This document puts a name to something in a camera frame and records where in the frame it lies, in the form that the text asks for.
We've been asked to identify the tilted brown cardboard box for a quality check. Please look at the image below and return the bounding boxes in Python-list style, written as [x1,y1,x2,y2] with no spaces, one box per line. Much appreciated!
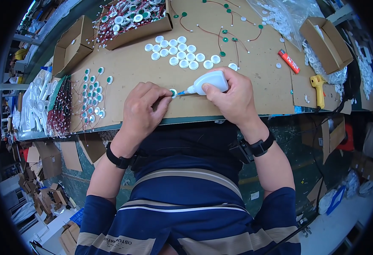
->
[299,17,354,75]

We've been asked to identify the pile of white plastic rings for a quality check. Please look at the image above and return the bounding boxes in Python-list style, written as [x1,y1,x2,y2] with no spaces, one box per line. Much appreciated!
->
[302,41,348,97]

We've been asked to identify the blue and white bag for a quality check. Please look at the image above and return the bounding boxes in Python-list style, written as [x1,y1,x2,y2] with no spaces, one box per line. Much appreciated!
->
[318,184,347,216]

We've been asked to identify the black wrist band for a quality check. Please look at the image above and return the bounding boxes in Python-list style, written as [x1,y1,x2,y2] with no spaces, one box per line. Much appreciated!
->
[228,129,276,164]
[106,142,133,170]

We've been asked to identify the group of white round caps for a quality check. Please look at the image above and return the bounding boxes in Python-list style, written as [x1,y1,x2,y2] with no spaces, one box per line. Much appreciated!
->
[144,35,221,70]

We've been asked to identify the person's left hand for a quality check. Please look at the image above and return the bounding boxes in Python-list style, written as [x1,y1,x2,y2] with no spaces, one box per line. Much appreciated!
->
[118,82,174,143]

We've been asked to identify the heap of white moulded parts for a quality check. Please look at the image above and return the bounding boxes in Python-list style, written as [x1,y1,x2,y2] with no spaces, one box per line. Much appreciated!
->
[354,39,373,100]

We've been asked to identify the large brown cardboard sheet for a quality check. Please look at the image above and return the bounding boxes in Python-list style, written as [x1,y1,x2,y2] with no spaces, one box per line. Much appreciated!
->
[68,0,296,134]

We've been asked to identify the heap of cardboard boxes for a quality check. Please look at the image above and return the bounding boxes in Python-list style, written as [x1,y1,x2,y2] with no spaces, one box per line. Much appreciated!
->
[17,140,79,224]

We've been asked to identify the clear bag of white caps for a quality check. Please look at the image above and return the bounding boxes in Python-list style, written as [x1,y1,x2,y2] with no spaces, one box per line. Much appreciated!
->
[246,0,324,52]

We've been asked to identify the flat cardboard pieces under table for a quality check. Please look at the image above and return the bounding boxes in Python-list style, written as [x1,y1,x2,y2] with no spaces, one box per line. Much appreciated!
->
[60,132,111,173]

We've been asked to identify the cardboard box under table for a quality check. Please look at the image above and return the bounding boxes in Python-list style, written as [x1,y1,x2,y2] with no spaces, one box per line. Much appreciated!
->
[301,115,346,164]

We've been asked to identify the person's body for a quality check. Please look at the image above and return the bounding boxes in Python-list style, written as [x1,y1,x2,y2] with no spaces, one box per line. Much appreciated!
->
[75,121,302,255]

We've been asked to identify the cardboard box of wired discs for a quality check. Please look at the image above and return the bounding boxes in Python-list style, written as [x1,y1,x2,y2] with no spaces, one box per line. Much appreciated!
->
[93,0,174,51]

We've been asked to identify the yellow glue gun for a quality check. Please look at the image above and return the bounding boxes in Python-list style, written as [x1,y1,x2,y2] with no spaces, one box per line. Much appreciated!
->
[310,75,328,110]

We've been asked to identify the cluttered metal shelf rack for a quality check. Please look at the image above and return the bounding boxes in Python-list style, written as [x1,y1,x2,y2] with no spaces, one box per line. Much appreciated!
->
[0,0,61,96]

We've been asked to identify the blue plastic crate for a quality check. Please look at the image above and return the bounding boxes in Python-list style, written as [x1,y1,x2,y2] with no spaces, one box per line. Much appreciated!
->
[69,207,85,227]

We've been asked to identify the white glue squeeze bottle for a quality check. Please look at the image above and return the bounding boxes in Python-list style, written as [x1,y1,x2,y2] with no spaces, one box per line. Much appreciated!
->
[177,70,229,96]

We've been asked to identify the heap of white plastic parts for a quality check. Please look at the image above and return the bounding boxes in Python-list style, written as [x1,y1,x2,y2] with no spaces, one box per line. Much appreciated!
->
[20,71,59,133]

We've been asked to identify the red lighter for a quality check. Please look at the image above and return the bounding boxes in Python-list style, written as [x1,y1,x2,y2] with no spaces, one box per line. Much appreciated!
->
[277,49,301,75]

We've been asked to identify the bundle of red wires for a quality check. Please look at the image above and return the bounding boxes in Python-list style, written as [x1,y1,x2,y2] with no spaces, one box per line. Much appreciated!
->
[46,75,73,138]

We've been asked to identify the person's right hand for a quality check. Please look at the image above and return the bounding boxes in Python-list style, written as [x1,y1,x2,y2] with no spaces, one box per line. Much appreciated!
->
[202,66,265,129]

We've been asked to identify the black power cable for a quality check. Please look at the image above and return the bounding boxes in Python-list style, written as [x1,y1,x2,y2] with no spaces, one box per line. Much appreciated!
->
[263,96,349,255]

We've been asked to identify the rows of green wired discs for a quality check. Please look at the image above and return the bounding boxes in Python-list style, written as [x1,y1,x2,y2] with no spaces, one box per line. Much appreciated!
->
[72,67,114,129]

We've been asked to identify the scattered green discs with wires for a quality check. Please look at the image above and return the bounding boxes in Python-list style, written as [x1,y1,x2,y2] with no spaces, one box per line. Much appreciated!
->
[169,0,265,58]

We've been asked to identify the empty open cardboard box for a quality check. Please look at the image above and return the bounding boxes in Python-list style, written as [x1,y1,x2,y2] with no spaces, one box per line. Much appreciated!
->
[52,15,95,77]

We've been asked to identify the small brown cardboard sheet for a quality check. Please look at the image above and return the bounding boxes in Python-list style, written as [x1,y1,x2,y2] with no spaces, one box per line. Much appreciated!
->
[283,38,353,115]

